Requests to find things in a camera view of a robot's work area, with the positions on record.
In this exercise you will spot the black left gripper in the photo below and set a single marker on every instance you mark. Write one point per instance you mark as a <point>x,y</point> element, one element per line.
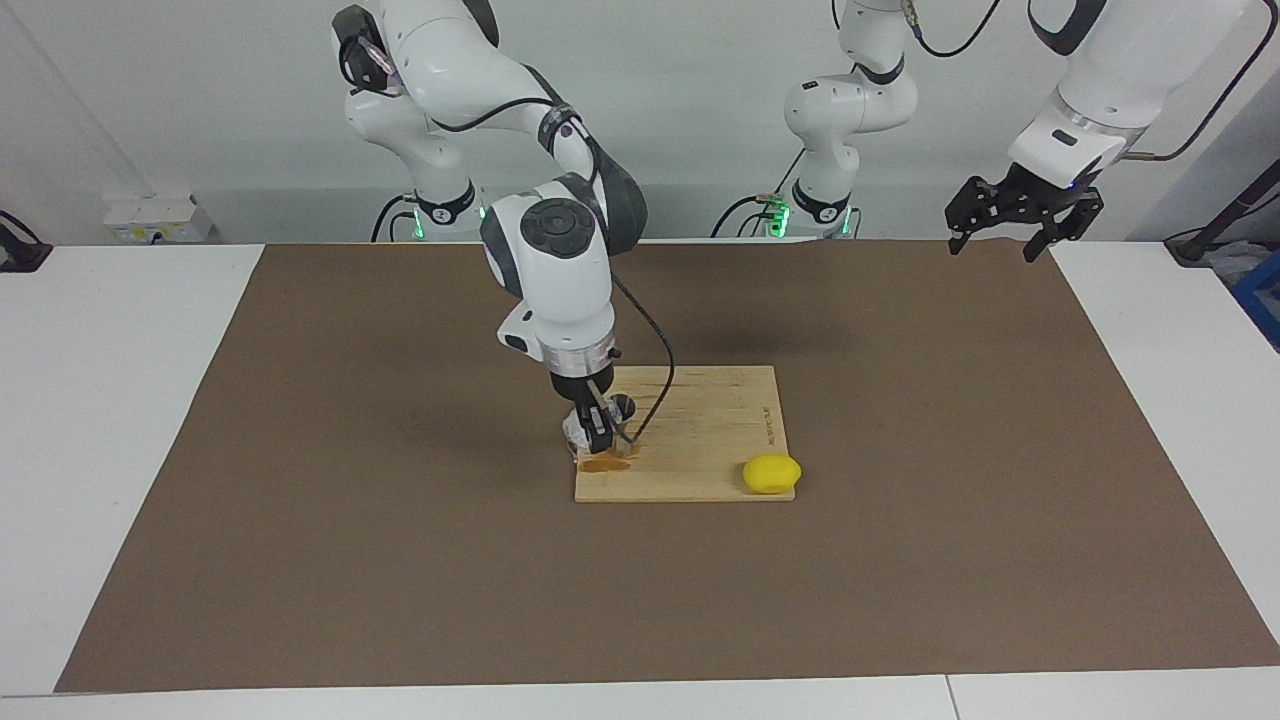
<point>1035,195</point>

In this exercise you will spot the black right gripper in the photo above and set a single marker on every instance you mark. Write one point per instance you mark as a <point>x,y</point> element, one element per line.
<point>580,388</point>

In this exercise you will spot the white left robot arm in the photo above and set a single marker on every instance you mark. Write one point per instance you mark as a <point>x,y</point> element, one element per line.
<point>1110,80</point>

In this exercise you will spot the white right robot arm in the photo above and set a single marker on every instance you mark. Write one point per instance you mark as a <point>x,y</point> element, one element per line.
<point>560,280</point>

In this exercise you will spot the wooden cutting board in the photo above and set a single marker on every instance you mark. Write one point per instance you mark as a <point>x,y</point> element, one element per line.
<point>720,440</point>

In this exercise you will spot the black stand leg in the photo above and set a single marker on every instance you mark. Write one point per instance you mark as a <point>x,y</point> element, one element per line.
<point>1195,245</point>

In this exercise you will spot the yellow lemon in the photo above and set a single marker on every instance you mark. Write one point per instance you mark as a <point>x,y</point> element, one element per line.
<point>771,474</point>

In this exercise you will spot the brown table mat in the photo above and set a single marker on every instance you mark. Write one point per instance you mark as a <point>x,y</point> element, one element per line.
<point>900,580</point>

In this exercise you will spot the white wall power strip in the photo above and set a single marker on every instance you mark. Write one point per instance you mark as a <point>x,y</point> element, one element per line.
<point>150,218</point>

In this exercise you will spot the black clamp mount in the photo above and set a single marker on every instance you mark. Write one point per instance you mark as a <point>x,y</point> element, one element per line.
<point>20,250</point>

